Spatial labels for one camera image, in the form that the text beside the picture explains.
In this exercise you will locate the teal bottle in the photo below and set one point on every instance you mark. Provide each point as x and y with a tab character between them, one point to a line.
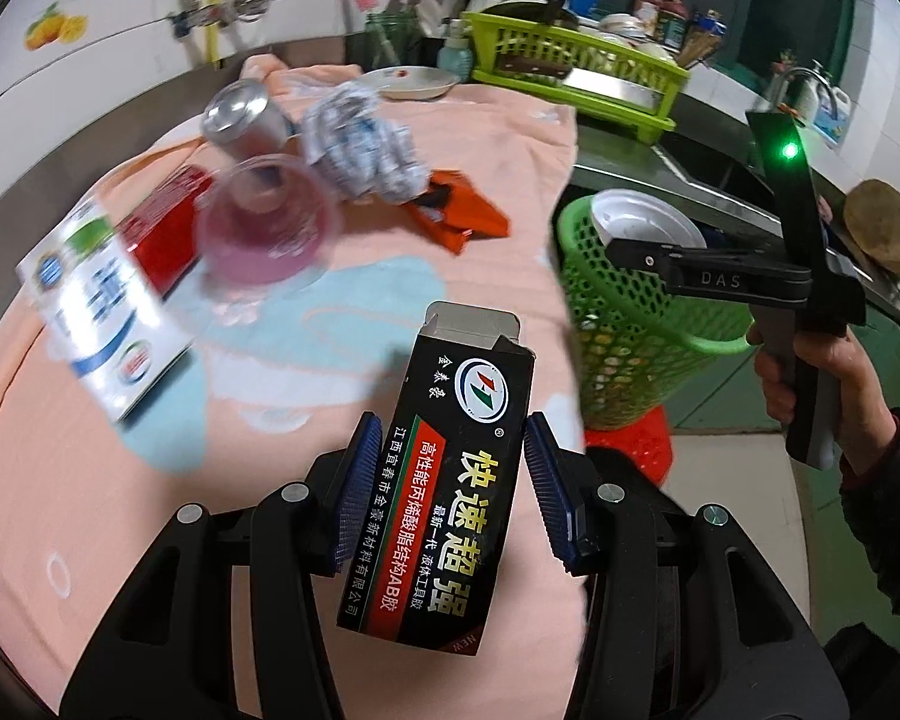
454	60

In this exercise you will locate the green utensil holder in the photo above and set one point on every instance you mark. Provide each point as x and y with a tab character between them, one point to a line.
390	41

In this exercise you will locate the red cardboard box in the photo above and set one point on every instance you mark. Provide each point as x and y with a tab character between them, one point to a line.
165	232

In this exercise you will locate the sauce bottle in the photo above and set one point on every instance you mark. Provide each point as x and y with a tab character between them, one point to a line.
676	19
649	11

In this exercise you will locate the white plate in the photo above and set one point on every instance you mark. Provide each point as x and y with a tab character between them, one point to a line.
412	82

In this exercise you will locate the white blue wrapper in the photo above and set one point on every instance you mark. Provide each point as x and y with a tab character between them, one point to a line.
360	142

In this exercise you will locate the red plastic stool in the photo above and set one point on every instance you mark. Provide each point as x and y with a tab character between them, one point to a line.
630	442

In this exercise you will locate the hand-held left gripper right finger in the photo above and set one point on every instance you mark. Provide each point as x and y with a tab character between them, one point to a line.
551	495

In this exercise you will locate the person's right hand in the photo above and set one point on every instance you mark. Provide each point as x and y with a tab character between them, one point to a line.
847	390

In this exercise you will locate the white plastic lid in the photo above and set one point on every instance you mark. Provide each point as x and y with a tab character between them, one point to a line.
637	216

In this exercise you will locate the black glue box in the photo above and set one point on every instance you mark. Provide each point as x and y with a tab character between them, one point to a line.
450	510

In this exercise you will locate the green dish rack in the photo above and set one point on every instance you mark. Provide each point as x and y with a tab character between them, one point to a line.
510	41

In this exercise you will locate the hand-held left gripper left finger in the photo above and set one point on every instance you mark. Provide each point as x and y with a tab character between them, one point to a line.
352	495

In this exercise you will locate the clear pink glass cup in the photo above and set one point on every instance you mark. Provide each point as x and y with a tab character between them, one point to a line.
270	240

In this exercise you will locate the dark wok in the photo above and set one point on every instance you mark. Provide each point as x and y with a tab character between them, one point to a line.
532	13

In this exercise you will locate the metal sink faucet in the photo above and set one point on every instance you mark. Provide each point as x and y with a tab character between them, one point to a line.
795	79

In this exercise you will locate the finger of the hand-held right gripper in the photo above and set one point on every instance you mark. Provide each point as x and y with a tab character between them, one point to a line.
652	253

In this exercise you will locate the blue detergent bottle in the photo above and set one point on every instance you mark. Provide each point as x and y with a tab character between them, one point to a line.
832	116

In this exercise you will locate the orange packet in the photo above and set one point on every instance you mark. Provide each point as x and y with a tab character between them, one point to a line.
472	221

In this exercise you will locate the green mesh basket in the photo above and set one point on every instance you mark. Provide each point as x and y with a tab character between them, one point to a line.
630	345

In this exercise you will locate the red soda can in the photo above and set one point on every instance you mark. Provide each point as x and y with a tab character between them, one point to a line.
247	120

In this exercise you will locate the pink blanket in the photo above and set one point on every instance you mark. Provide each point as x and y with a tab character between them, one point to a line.
120	540

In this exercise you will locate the stack of white bowls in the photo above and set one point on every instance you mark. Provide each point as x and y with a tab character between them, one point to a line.
634	34

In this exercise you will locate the white utensil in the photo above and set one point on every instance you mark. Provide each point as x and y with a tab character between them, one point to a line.
429	19

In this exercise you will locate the person's right forearm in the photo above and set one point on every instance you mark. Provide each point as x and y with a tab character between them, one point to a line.
892	510

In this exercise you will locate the brown rounded object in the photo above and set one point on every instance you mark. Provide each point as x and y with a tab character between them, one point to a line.
885	225

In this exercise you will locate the metal water valve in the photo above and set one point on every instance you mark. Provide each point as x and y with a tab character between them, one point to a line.
195	19
249	9

